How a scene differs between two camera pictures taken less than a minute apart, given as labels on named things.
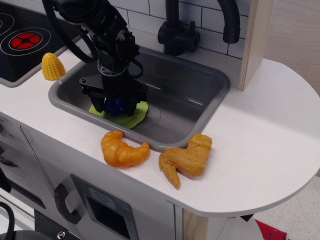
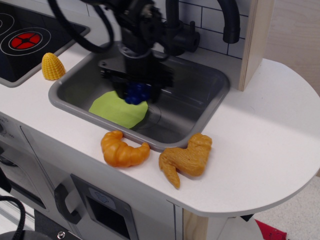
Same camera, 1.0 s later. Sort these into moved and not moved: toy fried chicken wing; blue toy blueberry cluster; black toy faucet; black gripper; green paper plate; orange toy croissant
Moved: black gripper; blue toy blueberry cluster
Not moved: toy fried chicken wing; orange toy croissant; green paper plate; black toy faucet
